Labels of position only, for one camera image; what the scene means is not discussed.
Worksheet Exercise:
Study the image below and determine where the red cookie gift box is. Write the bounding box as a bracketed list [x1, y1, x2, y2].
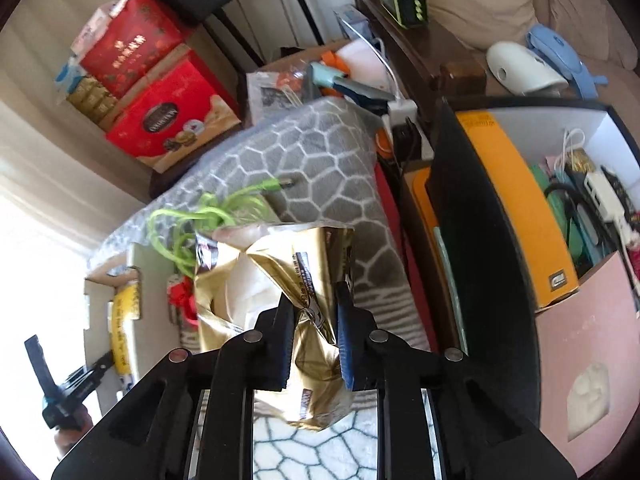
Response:
[105, 57, 243, 171]

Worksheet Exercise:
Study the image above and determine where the yellow packet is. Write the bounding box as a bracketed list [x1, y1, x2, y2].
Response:
[111, 282, 143, 376]

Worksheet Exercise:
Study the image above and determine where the white charging cable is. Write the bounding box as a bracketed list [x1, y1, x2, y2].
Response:
[357, 25, 403, 103]

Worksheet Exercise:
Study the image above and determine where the small white box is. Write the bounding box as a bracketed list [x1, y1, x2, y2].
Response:
[70, 2, 121, 56]

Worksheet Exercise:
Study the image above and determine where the red ribbon ornament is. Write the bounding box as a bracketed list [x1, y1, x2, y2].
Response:
[167, 280, 201, 331]

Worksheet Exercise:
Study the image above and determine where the beige sofa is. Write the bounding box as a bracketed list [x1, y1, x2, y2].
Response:
[390, 0, 640, 91]

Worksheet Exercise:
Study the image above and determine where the white power strip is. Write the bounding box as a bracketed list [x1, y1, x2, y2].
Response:
[582, 170, 640, 241]

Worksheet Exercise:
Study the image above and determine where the white wall charger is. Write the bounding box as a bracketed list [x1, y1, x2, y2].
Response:
[382, 100, 418, 119]

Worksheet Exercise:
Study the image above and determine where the orange box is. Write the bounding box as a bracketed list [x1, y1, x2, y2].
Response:
[455, 110, 581, 308]

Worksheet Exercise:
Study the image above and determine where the gold patterned box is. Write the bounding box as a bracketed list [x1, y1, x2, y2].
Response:
[65, 75, 121, 126]

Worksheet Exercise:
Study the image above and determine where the white cardboard box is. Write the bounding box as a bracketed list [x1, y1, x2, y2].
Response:
[82, 242, 201, 411]

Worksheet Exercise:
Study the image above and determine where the green pouch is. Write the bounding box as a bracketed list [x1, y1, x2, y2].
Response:
[530, 162, 593, 273]

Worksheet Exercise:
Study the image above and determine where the gold snack bag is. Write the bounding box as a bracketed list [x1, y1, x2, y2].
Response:
[192, 225, 358, 433]

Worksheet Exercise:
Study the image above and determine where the person's left hand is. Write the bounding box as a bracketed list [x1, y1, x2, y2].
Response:
[54, 407, 95, 461]

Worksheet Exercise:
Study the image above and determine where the teal plastic tool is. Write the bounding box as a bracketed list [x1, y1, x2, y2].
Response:
[305, 62, 396, 102]

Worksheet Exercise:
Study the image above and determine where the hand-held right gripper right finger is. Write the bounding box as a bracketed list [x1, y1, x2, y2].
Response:
[332, 282, 583, 480]

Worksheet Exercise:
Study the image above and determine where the green portable radio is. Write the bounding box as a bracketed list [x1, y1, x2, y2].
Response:
[375, 0, 430, 28]

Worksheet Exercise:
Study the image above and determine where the white handheld device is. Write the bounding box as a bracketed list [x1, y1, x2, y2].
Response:
[486, 41, 571, 96]

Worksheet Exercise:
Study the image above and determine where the pink box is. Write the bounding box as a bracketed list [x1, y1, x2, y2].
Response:
[532, 250, 640, 478]

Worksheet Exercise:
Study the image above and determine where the grey patterned blanket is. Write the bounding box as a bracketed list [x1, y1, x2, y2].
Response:
[87, 97, 436, 480]

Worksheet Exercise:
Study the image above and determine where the red floral gift box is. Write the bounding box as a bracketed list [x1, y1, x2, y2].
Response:
[80, 0, 193, 98]

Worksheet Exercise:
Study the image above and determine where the light blue telephone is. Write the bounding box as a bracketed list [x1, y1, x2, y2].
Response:
[525, 24, 608, 98]

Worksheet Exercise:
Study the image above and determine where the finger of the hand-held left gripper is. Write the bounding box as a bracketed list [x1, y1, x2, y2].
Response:
[24, 334, 58, 401]
[62, 351, 115, 396]

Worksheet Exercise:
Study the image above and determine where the black storage box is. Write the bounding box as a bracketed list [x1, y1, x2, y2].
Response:
[427, 95, 636, 436]

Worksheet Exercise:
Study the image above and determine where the green cable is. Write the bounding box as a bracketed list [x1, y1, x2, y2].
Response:
[147, 177, 296, 278]

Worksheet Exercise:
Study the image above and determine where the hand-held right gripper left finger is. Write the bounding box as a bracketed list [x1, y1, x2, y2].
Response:
[50, 292, 301, 480]

